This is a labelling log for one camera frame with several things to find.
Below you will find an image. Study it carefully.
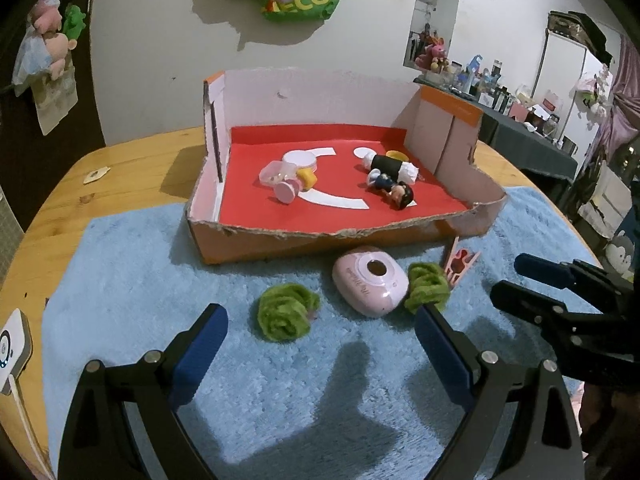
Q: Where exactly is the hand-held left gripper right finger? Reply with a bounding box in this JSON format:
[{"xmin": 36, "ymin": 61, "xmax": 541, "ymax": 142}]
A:
[{"xmin": 414, "ymin": 302, "xmax": 586, "ymax": 480}]

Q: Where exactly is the person's right forearm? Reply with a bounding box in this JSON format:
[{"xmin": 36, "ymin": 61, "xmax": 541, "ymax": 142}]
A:
[{"xmin": 580, "ymin": 385, "xmax": 640, "ymax": 461}]

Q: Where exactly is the pale pink plush toy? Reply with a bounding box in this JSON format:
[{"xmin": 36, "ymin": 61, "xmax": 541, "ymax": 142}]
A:
[{"xmin": 42, "ymin": 32, "xmax": 68, "ymax": 78}]

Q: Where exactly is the white cabinet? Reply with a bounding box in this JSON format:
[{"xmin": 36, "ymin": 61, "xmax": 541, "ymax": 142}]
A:
[{"xmin": 537, "ymin": 30, "xmax": 616, "ymax": 146}]

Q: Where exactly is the yellow-haired toy figurine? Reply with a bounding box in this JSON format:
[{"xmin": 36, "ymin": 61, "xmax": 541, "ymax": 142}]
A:
[{"xmin": 276, "ymin": 166, "xmax": 319, "ymax": 206}]

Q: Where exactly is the table with dark cloth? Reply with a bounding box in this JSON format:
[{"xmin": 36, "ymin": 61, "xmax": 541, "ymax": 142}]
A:
[{"xmin": 412, "ymin": 75, "xmax": 593, "ymax": 181}]

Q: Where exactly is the pink earbuds case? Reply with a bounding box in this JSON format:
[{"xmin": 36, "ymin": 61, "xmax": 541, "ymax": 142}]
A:
[{"xmin": 332, "ymin": 247, "xmax": 410, "ymax": 318}]

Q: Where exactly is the pink curtain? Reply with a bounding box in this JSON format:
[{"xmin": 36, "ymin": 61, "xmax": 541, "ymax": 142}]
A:
[{"xmin": 595, "ymin": 35, "xmax": 640, "ymax": 186}]

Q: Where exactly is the white cable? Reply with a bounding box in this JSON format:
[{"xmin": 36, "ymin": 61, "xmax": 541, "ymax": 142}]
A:
[{"xmin": 10, "ymin": 382, "xmax": 53, "ymax": 480}]

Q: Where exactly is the clutter of bottles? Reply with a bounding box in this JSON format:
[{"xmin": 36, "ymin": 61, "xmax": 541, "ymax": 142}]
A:
[{"xmin": 447, "ymin": 55, "xmax": 516, "ymax": 111}]

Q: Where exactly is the pink clothes clip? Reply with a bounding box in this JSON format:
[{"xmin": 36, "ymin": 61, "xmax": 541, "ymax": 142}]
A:
[{"xmin": 442, "ymin": 236, "xmax": 482, "ymax": 288}]

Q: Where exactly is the magenta plush toy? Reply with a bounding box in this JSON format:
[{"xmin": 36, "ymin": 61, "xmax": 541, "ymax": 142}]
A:
[{"xmin": 415, "ymin": 40, "xmax": 448, "ymax": 72}]

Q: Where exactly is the clear plastic container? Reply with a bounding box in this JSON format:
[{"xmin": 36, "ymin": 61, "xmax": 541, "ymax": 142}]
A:
[{"xmin": 258, "ymin": 160, "xmax": 296, "ymax": 186}]

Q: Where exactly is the dark-haired toy figurine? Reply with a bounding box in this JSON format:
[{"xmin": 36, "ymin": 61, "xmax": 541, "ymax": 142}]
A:
[{"xmin": 365, "ymin": 169, "xmax": 417, "ymax": 212}]

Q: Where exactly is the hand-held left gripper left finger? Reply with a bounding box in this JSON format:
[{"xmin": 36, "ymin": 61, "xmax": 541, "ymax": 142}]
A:
[{"xmin": 57, "ymin": 302, "xmax": 229, "ymax": 480}]

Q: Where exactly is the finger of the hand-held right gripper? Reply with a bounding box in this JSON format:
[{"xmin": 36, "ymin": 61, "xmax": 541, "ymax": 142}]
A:
[
  {"xmin": 490, "ymin": 280, "xmax": 576, "ymax": 341},
  {"xmin": 514, "ymin": 252, "xmax": 608, "ymax": 293}
]

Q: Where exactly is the black and white toy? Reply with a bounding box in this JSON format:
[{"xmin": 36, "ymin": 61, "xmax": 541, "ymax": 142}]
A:
[{"xmin": 369, "ymin": 154, "xmax": 420, "ymax": 184}]

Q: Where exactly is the green fuzzy scrunchie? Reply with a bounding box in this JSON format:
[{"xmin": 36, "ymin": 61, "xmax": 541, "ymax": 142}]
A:
[
  {"xmin": 257, "ymin": 283, "xmax": 321, "ymax": 343},
  {"xmin": 404, "ymin": 261, "xmax": 451, "ymax": 313}
]

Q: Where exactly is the cardboard box with red bottom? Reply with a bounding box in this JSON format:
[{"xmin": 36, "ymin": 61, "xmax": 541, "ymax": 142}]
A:
[{"xmin": 186, "ymin": 67, "xmax": 508, "ymax": 266}]

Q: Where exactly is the black bag on cabinet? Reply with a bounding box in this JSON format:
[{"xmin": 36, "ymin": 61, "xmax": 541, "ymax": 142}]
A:
[{"xmin": 547, "ymin": 10, "xmax": 613, "ymax": 66}]

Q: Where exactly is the grey face cushion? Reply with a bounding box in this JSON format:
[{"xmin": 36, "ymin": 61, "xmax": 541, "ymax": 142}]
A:
[{"xmin": 602, "ymin": 232, "xmax": 640, "ymax": 281}]

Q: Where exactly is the blue fluffy mat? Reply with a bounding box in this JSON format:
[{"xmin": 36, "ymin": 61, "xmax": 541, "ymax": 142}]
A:
[{"xmin": 42, "ymin": 185, "xmax": 606, "ymax": 480}]

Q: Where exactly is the white round lid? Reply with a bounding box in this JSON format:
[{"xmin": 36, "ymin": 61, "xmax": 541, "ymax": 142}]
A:
[{"xmin": 281, "ymin": 150, "xmax": 319, "ymax": 177}]

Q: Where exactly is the green plush toy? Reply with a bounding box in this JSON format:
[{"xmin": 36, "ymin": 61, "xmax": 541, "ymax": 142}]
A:
[{"xmin": 62, "ymin": 4, "xmax": 87, "ymax": 41}]

